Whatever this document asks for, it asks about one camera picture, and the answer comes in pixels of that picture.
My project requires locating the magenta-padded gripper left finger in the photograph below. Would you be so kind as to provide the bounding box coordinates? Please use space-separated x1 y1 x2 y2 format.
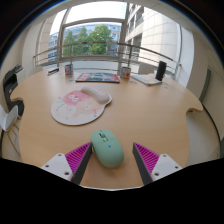
40 141 93 186

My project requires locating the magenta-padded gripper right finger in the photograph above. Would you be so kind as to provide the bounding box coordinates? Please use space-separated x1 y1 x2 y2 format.
132 142 184 186

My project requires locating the mint green computer mouse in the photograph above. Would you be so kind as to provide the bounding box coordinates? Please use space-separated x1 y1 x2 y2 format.
90 129 125 169

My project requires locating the round pink cartoon mouse pad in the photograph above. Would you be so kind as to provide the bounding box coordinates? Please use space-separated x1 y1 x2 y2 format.
50 86 113 127

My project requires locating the white plastic chair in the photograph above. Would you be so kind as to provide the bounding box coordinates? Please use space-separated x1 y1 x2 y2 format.
0 104 19 133

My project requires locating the white and blue booklet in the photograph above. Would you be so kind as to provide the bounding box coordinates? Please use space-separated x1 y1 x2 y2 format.
130 73 163 86

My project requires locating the black and white printer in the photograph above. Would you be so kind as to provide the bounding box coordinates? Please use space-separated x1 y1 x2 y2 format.
2 64 25 118

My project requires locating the black and blue stapler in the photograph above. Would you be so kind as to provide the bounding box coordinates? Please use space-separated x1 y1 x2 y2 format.
47 67 60 76

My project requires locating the red and dark magazine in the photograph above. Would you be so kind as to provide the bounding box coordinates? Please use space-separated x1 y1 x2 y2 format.
75 72 121 84

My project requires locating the black cylindrical speaker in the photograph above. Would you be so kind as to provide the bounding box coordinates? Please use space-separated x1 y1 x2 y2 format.
155 60 167 82

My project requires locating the printed paper cup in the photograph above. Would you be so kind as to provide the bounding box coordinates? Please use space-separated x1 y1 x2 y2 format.
64 63 75 77
120 66 132 80

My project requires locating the metal balcony railing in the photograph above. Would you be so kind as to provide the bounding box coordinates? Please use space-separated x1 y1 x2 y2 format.
33 41 182 80

